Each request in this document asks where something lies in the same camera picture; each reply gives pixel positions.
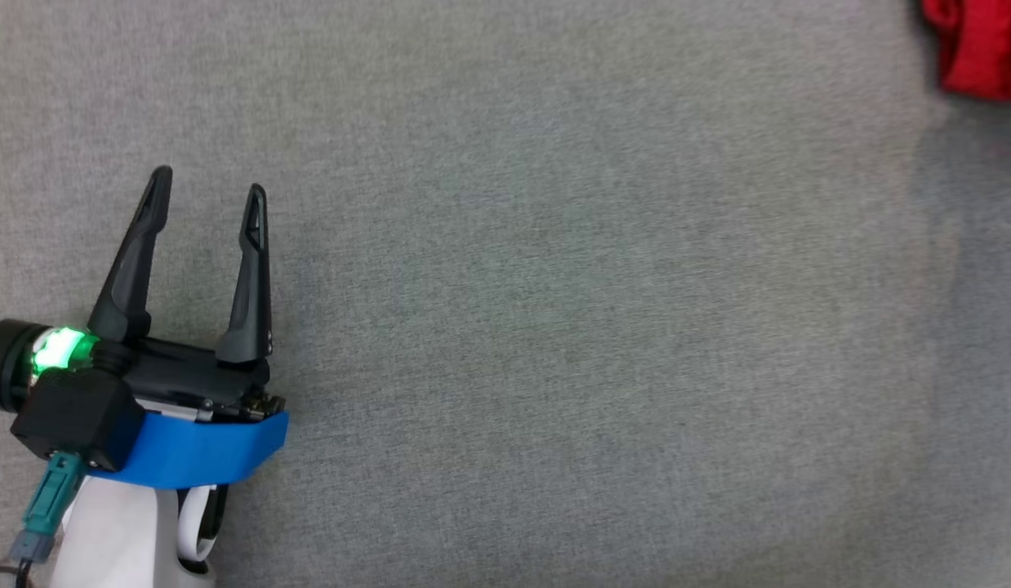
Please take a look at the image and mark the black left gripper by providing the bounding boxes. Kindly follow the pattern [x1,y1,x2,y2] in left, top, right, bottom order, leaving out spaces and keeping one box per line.
[0,165,286,421]

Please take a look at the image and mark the white left ribbon cable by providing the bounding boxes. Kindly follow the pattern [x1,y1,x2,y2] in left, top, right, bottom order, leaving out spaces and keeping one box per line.
[177,485,222,564]

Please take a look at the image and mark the left camera cable teal plug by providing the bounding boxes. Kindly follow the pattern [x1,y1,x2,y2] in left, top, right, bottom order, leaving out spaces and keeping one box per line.
[0,452,87,588]

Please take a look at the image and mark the red shorts with white stripes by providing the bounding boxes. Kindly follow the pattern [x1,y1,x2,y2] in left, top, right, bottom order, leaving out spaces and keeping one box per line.
[918,0,1011,100]

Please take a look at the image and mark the blue left camera mount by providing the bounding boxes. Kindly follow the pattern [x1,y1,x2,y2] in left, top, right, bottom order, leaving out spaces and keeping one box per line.
[87,411,290,491]

